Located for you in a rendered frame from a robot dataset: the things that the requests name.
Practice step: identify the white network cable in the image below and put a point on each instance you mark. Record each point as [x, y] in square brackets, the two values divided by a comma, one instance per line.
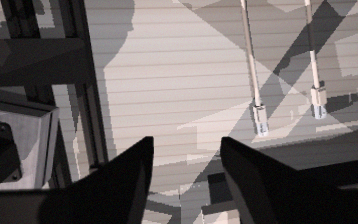
[318, 92]

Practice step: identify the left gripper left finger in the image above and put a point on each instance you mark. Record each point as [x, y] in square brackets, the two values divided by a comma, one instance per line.
[116, 193]

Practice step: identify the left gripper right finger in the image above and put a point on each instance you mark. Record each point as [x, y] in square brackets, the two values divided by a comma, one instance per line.
[266, 191]

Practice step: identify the black patch panel rack frame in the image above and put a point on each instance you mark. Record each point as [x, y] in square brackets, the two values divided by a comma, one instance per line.
[218, 188]

